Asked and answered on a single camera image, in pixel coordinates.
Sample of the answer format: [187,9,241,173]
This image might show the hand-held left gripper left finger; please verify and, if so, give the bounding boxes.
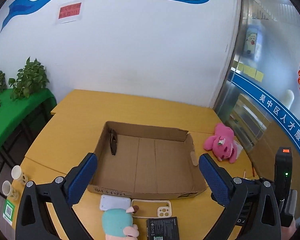
[15,152,98,240]

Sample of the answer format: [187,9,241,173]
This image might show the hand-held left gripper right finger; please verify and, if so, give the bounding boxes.
[199,153,283,240]

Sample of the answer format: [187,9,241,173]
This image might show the white folding phone stand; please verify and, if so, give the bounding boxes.
[99,194,132,212]

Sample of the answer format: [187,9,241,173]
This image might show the pastel plush pig toy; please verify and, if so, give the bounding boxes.
[101,206,140,240]

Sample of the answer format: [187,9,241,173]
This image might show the cream phone case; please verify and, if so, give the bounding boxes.
[131,199,172,218]

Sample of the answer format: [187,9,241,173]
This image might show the cardboard box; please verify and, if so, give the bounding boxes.
[87,121,207,201]

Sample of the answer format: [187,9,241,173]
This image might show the small black box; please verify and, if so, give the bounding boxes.
[146,217,180,240]

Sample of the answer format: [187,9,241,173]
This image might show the yellow wooden desktop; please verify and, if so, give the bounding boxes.
[11,89,265,240]

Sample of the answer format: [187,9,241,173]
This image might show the pink plush toy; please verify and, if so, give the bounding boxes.
[203,123,240,164]

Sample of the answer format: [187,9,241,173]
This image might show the white paper sheet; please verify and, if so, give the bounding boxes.
[231,140,244,155]

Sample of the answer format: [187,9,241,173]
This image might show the black sunglasses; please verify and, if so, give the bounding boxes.
[109,129,118,156]

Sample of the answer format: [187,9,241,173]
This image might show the printed paper cup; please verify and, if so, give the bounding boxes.
[2,180,19,202]
[11,165,28,185]

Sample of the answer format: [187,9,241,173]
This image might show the green code sticker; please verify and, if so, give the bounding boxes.
[2,200,16,223]

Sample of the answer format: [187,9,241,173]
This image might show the green table cloth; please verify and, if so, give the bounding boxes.
[0,88,57,165]

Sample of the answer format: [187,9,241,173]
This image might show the large potted green plant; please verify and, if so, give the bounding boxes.
[9,56,50,102]

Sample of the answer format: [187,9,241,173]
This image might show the frosted glass door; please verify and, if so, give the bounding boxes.
[212,0,300,170]

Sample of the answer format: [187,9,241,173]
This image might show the cartoon sheep poster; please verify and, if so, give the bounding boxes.
[244,26,258,57]

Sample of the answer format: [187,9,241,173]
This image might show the black metal table frame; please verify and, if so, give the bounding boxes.
[0,102,52,188]

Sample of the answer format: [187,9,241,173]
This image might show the red wall notice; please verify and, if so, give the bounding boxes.
[55,0,83,25]

